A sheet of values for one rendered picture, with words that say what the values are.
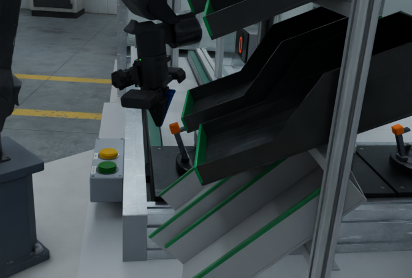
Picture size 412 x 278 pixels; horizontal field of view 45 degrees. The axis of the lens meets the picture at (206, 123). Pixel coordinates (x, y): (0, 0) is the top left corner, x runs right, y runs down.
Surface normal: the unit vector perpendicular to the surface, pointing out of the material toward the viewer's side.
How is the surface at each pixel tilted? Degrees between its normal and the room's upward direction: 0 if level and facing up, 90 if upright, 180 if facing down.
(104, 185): 90
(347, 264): 0
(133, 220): 90
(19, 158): 0
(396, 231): 90
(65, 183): 0
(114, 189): 90
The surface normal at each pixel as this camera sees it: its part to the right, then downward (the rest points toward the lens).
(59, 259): 0.06, -0.93
